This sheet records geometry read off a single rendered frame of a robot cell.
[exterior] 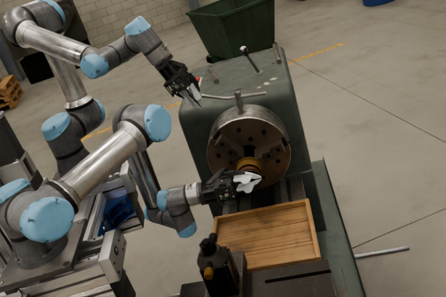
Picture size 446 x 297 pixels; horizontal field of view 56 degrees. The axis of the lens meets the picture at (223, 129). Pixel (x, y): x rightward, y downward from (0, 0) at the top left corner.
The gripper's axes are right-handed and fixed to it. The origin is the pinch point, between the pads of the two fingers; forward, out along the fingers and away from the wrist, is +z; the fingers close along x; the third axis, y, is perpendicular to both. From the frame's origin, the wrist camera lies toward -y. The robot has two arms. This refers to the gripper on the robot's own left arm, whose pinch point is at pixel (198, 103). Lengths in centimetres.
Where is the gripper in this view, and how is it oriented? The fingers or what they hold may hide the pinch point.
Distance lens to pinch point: 148.8
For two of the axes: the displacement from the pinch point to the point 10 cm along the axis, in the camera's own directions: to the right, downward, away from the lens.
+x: 8.1, -5.0, -3.0
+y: -0.6, 4.4, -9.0
